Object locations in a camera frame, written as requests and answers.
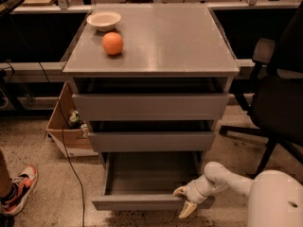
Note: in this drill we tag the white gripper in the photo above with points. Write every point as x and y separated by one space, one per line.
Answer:
193 192

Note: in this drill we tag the grey bottom drawer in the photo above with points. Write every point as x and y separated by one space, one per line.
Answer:
146 180

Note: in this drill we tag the grey drawer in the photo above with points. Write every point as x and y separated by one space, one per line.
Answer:
151 141
150 107
146 180

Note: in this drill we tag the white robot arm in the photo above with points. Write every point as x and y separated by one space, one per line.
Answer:
275 199

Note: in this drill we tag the grey middle drawer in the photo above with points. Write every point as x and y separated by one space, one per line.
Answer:
151 141

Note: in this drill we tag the grey drawer cabinet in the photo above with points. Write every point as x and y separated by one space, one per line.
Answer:
169 49

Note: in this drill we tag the grey top drawer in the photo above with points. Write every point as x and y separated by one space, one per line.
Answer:
150 107

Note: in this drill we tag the cardboard box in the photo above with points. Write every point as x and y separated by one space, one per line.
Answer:
71 140

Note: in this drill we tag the black office chair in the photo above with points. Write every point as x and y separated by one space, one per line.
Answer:
276 108

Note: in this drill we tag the green bottle in box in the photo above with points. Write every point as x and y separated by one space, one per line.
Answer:
74 119

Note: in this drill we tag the orange fruit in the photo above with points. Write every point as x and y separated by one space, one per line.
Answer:
112 43

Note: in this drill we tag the orange white sneaker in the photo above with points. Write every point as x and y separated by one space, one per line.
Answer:
22 186

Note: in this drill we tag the white bowl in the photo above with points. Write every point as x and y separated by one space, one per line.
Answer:
104 21

